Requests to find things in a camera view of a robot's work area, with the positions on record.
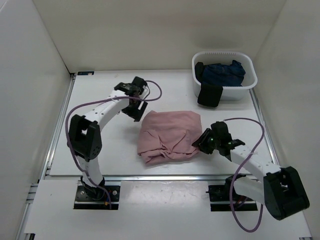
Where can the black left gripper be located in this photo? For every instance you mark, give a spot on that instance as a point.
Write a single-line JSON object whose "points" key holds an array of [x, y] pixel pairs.
{"points": [[136, 114]]}

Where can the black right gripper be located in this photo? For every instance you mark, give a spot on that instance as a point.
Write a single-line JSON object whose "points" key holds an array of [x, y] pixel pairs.
{"points": [[201, 142]]}

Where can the pink trousers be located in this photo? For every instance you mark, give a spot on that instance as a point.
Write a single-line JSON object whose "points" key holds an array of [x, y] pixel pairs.
{"points": [[168, 136]]}

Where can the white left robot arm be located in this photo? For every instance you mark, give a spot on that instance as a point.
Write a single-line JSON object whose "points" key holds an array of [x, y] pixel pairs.
{"points": [[83, 132]]}

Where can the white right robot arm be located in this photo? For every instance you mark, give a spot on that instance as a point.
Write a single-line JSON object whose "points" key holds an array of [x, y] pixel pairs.
{"points": [[279, 189]]}

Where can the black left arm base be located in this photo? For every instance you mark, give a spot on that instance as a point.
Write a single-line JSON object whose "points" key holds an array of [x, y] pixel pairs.
{"points": [[83, 201]]}

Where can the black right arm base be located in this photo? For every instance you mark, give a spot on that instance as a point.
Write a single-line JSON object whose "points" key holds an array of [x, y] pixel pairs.
{"points": [[220, 202]]}

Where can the black trousers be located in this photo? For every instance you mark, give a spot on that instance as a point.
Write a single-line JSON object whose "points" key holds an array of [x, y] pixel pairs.
{"points": [[207, 92]]}

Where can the dark blue trousers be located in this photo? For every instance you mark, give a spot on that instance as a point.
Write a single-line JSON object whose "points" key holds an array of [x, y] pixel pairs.
{"points": [[224, 75]]}

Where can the white plastic basket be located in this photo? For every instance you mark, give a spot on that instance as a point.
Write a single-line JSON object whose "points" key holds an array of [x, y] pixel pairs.
{"points": [[226, 57]]}

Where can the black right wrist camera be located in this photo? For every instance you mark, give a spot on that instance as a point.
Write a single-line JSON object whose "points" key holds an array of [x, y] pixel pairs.
{"points": [[220, 131]]}

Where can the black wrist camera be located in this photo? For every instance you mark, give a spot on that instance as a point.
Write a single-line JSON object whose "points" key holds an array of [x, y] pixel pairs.
{"points": [[140, 83], [220, 131]]}

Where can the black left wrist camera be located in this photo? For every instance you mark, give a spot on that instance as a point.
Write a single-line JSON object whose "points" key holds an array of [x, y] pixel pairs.
{"points": [[140, 83]]}

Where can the aluminium right rail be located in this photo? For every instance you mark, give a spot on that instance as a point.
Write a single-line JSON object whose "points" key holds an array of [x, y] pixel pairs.
{"points": [[261, 119]]}

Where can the aluminium rail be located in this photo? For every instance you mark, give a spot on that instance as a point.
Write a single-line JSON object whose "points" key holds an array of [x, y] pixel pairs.
{"points": [[57, 130], [119, 178], [261, 119]]}

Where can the aluminium left rail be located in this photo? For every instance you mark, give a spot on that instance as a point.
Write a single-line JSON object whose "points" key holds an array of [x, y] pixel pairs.
{"points": [[57, 130]]}

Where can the aluminium front rail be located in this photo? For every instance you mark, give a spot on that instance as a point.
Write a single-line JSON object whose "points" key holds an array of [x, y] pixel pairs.
{"points": [[119, 178]]}

